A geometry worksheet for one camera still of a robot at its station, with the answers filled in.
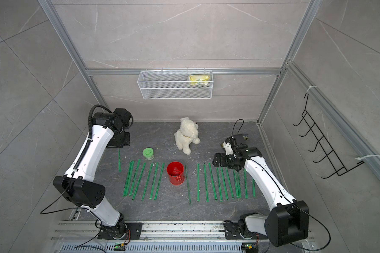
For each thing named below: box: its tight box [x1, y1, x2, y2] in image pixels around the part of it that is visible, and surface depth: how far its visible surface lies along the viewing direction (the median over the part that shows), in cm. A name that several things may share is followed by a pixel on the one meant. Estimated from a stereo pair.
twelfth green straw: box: [149, 162, 159, 200], surface depth 92 cm
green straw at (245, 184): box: [243, 168, 249, 200], surface depth 90 cm
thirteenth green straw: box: [154, 162, 166, 201], surface depth 92 cm
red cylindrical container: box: [166, 161, 185, 186], surface depth 86 cm
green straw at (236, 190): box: [232, 169, 240, 199], surface depth 88 cm
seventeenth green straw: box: [125, 160, 135, 197], surface depth 92 cm
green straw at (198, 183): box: [196, 163, 201, 202], surface depth 90 cm
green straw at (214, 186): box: [207, 162, 218, 201], surface depth 90 cm
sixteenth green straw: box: [128, 158, 141, 197], surface depth 93 cm
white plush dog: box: [174, 117, 201, 155], surface depth 97 cm
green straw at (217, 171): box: [215, 167, 224, 202], surface depth 90 cm
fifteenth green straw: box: [131, 162, 147, 200], surface depth 92 cm
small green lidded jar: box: [141, 147, 155, 161], surface depth 100 cm
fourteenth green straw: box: [141, 162, 154, 201], surface depth 91 cm
